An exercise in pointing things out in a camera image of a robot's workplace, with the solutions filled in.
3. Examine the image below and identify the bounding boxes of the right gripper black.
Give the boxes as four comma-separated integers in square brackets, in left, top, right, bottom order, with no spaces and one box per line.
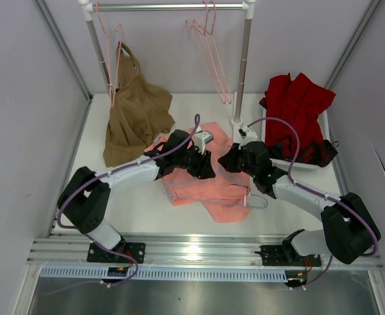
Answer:
[218,143,258,179]

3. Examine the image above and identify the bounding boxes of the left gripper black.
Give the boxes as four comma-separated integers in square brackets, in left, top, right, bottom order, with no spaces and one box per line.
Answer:
[174,144,215,180]

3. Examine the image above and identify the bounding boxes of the blue wire hanger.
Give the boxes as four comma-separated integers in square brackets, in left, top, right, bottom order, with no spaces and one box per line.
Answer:
[161,166,268,209]

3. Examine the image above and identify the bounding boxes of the pink skirt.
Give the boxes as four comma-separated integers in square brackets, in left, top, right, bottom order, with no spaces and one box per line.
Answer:
[161,122,251,223]

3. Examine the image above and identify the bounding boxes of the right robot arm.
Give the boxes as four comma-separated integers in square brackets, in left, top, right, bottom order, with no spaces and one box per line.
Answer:
[218,141,381,265]

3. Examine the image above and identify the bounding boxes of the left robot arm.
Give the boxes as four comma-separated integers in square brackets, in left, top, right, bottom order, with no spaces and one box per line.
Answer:
[57,129,215,263]

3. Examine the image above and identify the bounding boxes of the pink hanger far left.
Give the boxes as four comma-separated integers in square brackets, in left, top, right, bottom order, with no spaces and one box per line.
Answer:
[96,1,124,108]

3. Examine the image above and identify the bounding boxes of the pink hanger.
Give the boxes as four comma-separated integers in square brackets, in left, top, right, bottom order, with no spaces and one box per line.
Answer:
[96,1,124,108]
[192,1,233,104]
[184,18,229,104]

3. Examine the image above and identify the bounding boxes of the pink hanger right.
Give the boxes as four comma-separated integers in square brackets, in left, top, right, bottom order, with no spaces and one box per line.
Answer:
[192,1,233,104]

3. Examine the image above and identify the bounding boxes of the pink hanger middle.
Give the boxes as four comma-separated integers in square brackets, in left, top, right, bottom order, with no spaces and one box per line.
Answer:
[184,18,229,104]

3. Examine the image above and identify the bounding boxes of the tan brown garment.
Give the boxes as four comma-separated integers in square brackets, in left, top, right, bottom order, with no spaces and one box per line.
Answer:
[102,42,174,167]

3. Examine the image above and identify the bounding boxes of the red garment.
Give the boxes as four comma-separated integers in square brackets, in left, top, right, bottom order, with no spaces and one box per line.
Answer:
[259,73,338,167]

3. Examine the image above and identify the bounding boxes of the white laundry basket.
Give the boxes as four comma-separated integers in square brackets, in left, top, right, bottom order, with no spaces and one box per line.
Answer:
[260,111,331,170]

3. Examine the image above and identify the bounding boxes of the metal clothes rack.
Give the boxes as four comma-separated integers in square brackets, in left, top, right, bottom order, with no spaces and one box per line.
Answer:
[78,0,256,142]

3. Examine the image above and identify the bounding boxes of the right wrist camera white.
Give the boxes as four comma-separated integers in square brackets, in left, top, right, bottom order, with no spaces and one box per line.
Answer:
[239,126,258,144]

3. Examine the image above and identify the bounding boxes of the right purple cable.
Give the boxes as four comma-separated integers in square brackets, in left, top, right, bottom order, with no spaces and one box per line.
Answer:
[246,117,378,291]

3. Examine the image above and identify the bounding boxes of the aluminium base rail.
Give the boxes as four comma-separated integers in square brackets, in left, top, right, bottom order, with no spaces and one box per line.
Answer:
[26,232,384,270]

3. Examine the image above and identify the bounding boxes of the right black mount plate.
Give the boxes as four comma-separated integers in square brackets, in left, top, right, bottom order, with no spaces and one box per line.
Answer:
[254,245,321,267]

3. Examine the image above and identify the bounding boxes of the black mount plate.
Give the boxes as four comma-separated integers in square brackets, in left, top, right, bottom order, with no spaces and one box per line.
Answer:
[254,245,321,267]
[87,242,146,264]

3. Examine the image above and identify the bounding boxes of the left black mount plate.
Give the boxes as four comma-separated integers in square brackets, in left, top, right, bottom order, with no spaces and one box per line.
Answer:
[87,242,146,264]

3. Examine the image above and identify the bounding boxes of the white slotted cable duct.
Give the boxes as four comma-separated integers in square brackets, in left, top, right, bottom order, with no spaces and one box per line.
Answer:
[40,265,288,283]

